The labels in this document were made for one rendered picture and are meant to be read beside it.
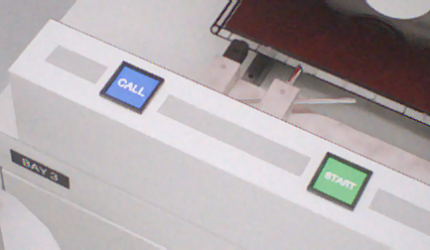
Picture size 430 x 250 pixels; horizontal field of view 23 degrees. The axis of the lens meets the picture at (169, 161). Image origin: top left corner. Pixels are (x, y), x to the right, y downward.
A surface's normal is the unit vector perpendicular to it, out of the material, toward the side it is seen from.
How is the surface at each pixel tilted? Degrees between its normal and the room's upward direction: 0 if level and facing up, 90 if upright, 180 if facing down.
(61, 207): 90
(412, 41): 0
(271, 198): 90
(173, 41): 0
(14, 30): 0
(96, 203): 90
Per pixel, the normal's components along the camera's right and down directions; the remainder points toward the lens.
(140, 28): 0.03, -0.56
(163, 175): -0.48, 0.72
